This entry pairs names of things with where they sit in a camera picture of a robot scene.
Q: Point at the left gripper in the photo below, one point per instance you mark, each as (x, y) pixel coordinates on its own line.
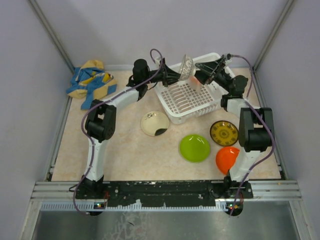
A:
(168, 75)

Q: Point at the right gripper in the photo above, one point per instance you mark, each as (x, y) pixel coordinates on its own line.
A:
(210, 67)

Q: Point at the pink ceramic mug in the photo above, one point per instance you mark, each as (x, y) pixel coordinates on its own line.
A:
(195, 84)

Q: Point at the white patterned small bowl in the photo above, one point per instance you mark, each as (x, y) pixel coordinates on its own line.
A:
(187, 68)

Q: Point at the white plastic dish rack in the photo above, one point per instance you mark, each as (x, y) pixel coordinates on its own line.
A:
(180, 102)

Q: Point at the blue and yellow cloth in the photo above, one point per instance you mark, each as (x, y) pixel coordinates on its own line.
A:
(91, 82)

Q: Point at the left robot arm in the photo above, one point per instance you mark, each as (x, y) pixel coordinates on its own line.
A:
(100, 120)

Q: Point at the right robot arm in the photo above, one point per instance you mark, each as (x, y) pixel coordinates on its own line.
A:
(256, 125)

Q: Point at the cream plate with black marks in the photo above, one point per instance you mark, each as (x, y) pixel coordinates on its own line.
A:
(154, 123)

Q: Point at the black and yellow plate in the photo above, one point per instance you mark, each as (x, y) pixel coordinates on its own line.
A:
(224, 133)

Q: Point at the green plate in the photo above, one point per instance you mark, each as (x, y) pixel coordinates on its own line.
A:
(194, 148)

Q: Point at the orange plate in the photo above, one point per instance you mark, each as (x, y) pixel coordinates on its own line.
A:
(226, 158)

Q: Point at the black mounting base plate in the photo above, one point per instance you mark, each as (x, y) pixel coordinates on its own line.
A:
(169, 193)

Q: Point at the aluminium frame rail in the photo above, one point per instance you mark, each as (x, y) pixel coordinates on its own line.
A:
(60, 195)

